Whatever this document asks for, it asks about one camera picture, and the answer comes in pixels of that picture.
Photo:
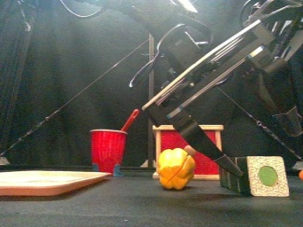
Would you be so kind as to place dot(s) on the wooden box with red panel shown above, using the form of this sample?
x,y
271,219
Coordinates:
x,y
167,139

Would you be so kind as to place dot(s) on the grey metal frame pole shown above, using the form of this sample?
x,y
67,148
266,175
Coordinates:
x,y
151,142

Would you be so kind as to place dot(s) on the green toy sushi roll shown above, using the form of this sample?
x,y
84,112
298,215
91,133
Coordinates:
x,y
268,176

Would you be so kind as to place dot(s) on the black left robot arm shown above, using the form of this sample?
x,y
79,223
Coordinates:
x,y
157,17

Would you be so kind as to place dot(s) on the grey metal frame foot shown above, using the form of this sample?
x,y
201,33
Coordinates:
x,y
4,161
298,166

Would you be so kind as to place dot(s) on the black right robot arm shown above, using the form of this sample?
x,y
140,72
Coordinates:
x,y
295,38

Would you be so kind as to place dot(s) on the orange toy carrot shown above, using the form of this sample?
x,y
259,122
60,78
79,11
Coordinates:
x,y
300,175

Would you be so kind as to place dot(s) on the red plastic cup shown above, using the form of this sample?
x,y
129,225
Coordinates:
x,y
107,150

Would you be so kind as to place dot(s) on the yellow bell pepper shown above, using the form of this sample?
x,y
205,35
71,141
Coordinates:
x,y
175,170

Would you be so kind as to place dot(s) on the wooden tray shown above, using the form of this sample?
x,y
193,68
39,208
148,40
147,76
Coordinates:
x,y
47,181

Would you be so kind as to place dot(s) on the blue plastic clip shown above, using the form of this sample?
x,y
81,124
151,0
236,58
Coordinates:
x,y
117,171
95,167

